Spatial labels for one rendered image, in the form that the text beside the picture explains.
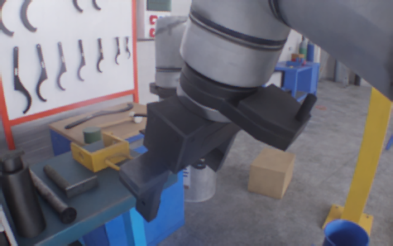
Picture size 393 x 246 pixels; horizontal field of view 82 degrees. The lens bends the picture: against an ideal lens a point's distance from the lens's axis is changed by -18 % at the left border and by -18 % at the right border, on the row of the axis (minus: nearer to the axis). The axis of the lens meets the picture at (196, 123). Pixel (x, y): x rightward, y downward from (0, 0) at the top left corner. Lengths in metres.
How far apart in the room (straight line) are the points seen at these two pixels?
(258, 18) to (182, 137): 0.11
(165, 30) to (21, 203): 0.49
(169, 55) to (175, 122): 0.39
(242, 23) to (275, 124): 0.08
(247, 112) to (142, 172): 0.11
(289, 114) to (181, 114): 0.09
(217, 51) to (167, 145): 0.09
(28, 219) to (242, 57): 0.58
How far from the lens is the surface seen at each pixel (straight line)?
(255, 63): 0.21
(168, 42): 0.61
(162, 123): 0.23
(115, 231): 1.74
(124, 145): 0.94
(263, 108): 0.22
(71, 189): 0.79
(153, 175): 0.25
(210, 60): 0.21
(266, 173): 2.56
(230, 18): 0.19
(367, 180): 2.25
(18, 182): 0.62
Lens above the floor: 1.49
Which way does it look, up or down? 19 degrees down
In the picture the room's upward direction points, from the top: straight up
